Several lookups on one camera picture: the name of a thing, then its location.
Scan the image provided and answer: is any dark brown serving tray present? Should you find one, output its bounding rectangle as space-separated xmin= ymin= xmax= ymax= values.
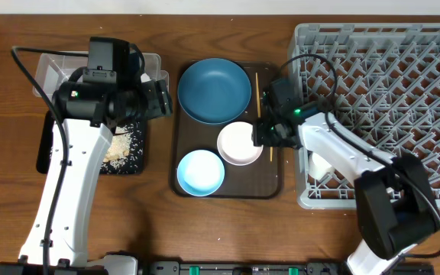
xmin=169 ymin=61 xmax=283 ymax=199

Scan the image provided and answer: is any light blue bowl with food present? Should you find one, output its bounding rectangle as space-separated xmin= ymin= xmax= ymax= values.
xmin=176 ymin=150 xmax=225 ymax=197

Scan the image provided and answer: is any white bowl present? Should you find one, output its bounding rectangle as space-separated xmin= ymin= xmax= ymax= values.
xmin=217 ymin=121 xmax=264 ymax=166

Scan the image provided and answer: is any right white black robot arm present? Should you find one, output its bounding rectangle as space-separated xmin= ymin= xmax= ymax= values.
xmin=252 ymin=104 xmax=440 ymax=274

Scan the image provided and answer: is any white cup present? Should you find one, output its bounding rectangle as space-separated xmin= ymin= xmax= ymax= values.
xmin=308 ymin=152 xmax=335 ymax=180

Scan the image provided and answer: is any clear plastic bin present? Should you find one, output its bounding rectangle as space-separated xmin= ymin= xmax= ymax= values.
xmin=34 ymin=53 xmax=169 ymax=99

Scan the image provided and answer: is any grey dishwasher rack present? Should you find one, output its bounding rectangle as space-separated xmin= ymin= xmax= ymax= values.
xmin=287 ymin=24 xmax=440 ymax=208

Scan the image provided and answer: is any blue plate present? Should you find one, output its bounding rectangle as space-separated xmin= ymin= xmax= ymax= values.
xmin=177 ymin=58 xmax=251 ymax=125

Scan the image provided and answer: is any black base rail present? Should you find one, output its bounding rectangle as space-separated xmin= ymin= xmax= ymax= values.
xmin=0 ymin=254 xmax=435 ymax=275

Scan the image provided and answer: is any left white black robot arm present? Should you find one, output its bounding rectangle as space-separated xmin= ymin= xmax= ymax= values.
xmin=0 ymin=79 xmax=172 ymax=274

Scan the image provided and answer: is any spilled rice food waste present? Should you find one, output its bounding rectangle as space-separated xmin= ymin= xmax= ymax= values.
xmin=100 ymin=122 xmax=147 ymax=174

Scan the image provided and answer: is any black plastic tray bin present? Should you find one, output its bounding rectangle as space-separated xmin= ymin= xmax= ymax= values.
xmin=36 ymin=113 xmax=147 ymax=174

